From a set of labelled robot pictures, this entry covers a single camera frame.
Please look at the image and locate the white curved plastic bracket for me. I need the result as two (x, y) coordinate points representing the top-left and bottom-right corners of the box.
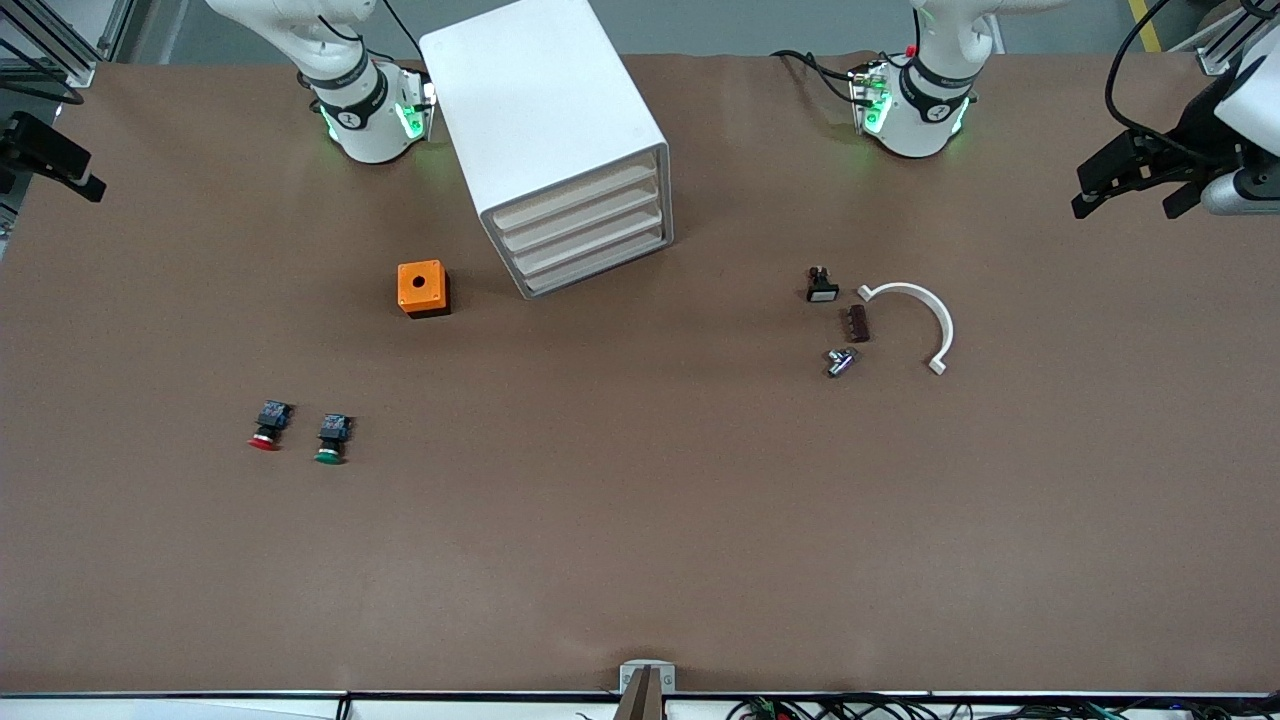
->
(857, 282), (956, 377)

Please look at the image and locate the brown post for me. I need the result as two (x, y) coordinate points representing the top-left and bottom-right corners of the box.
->
(615, 668), (666, 720)

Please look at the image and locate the white plastic drawer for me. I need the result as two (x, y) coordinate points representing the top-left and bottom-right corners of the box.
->
(497, 178), (665, 253)
(488, 150), (663, 233)
(507, 203), (667, 276)
(518, 228), (669, 298)

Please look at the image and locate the brown table cover mat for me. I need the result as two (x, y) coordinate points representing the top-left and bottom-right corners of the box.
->
(0, 50), (1280, 696)

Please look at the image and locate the green push button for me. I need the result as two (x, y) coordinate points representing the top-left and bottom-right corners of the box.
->
(314, 413), (352, 466)

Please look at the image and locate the aluminium frame profile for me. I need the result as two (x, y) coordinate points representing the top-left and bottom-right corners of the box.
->
(0, 0), (136, 86)
(1195, 15), (1256, 76)

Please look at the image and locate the red push button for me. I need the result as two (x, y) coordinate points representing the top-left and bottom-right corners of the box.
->
(248, 400), (294, 452)

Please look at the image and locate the white drawer cabinet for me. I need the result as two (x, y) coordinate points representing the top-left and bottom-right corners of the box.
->
(418, 0), (675, 301)

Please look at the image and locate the orange button enclosure box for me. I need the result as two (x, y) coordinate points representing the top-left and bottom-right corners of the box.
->
(397, 260), (451, 319)

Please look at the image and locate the grey metal clamp bracket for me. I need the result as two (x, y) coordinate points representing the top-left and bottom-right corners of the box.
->
(620, 660), (676, 696)

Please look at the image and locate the black cable bundle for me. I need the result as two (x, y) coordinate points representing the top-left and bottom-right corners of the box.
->
(730, 693), (1280, 720)

